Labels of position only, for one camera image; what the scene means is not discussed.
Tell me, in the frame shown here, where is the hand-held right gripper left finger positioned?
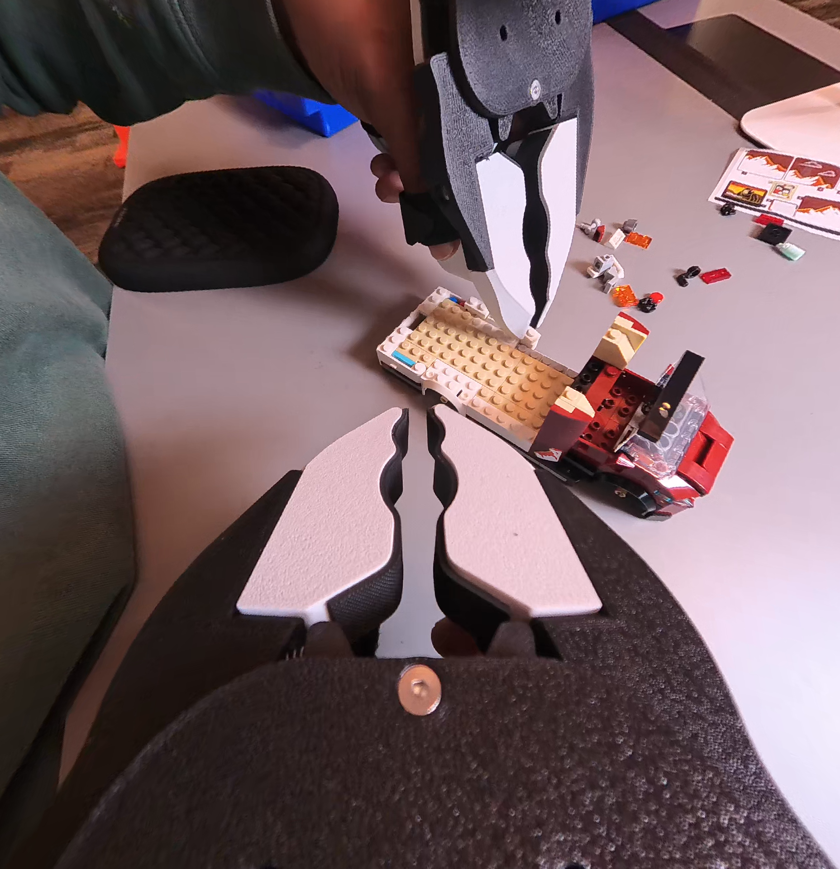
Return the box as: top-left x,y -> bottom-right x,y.
237,407 -> 409,625

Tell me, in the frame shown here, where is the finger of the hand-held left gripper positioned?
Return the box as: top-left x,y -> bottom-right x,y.
522,115 -> 580,331
474,139 -> 538,338

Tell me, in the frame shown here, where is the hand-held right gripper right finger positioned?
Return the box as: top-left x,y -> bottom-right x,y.
427,405 -> 604,620

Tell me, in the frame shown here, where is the toy brick truck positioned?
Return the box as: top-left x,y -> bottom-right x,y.
376,285 -> 735,522

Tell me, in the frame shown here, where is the white booklet stand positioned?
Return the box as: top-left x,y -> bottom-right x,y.
740,78 -> 840,153

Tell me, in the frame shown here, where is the person's left forearm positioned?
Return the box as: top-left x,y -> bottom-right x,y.
0,0 -> 336,129

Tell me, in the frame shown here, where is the pile of small loose bricks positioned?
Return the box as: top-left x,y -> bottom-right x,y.
576,217 -> 655,294

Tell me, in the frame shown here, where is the sticker sheet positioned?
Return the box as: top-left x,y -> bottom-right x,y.
707,148 -> 840,245

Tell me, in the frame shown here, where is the black oval pad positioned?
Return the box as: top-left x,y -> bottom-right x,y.
97,166 -> 341,294

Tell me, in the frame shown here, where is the person's torso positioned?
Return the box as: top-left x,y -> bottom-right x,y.
0,159 -> 136,816

